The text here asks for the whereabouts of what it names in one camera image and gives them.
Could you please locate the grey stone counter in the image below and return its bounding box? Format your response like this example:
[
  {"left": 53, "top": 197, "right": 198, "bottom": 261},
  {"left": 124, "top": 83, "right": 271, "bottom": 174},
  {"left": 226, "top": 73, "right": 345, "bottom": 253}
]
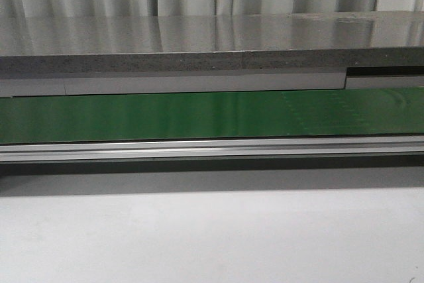
[{"left": 0, "top": 11, "right": 424, "bottom": 97}]

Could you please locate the green conveyor belt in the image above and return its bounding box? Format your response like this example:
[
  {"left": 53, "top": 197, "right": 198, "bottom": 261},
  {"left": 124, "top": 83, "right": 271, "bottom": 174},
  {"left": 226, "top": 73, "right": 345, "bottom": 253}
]
[{"left": 1, "top": 87, "right": 423, "bottom": 144}]

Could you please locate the aluminium conveyor side rail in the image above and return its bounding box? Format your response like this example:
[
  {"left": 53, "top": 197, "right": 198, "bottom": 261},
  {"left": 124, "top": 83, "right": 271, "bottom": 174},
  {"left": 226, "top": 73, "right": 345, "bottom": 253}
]
[{"left": 1, "top": 135, "right": 423, "bottom": 163}]

